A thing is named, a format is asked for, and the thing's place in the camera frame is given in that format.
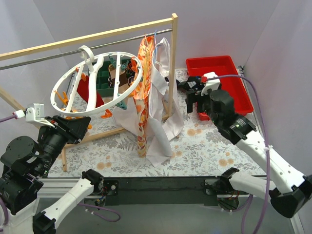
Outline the teal clothes clip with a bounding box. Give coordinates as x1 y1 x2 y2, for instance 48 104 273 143
115 100 127 110

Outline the white round clip hanger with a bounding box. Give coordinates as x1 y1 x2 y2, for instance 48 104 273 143
50 45 143 117

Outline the green compartment box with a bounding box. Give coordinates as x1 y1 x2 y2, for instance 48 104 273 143
96 59 137 98

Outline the beige brown striped sock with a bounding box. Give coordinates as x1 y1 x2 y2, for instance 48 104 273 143
108 64 130 94

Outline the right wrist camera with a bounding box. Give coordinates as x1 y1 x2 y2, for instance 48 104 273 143
201 72 220 96

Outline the wooden clothes rack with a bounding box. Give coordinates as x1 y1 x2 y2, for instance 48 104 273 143
0 13 178 172

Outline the black base bar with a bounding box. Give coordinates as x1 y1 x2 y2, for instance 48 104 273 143
104 176 218 206

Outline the white shirt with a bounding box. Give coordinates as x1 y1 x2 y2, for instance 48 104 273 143
113 38 184 167

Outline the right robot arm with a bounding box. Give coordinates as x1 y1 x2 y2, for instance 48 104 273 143
186 89 312 218

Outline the red plastic tray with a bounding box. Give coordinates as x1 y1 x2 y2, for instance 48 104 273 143
186 56 254 116

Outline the orange floral dress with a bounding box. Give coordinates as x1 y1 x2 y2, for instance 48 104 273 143
133 36 154 157

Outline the red sock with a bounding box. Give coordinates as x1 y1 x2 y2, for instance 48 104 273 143
77 73 105 109

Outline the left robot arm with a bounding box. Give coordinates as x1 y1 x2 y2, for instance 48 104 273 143
0 116 104 234

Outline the floral table mat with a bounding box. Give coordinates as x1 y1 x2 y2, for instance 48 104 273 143
47 68 273 177

